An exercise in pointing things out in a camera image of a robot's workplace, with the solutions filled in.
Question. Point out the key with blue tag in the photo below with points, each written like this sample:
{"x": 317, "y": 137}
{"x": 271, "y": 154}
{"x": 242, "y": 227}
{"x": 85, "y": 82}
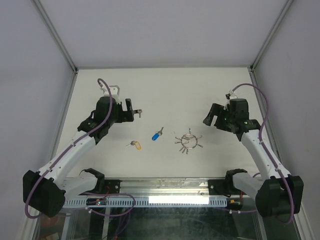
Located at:
{"x": 157, "y": 134}

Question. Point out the metal keyring with keys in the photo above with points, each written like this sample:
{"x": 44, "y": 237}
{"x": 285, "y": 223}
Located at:
{"x": 188, "y": 141}

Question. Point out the small black headed key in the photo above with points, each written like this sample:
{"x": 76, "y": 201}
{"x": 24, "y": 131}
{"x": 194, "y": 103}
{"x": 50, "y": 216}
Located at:
{"x": 139, "y": 112}

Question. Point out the white slotted cable duct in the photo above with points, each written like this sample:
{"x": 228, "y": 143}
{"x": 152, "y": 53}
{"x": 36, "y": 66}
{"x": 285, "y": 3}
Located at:
{"x": 146, "y": 202}

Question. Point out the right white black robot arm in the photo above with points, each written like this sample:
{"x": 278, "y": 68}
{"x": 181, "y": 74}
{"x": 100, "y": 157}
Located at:
{"x": 277, "y": 192}

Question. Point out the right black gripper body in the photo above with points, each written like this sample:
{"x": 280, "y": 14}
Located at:
{"x": 223, "y": 120}

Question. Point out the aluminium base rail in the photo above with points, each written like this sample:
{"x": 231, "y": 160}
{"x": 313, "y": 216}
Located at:
{"x": 145, "y": 187}

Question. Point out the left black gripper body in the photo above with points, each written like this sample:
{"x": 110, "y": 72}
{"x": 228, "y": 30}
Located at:
{"x": 120, "y": 116}

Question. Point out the key with yellow tag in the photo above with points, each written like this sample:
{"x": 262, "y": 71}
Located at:
{"x": 136, "y": 144}

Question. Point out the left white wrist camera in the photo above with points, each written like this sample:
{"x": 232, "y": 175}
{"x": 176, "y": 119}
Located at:
{"x": 115, "y": 92}

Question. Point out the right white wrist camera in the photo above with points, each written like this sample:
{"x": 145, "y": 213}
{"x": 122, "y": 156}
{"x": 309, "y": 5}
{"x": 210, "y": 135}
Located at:
{"x": 230, "y": 96}

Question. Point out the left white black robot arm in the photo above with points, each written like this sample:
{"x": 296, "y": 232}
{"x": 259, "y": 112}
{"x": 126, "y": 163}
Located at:
{"x": 47, "y": 189}

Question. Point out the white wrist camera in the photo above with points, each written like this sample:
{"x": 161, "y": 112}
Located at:
{"x": 115, "y": 92}
{"x": 230, "y": 96}

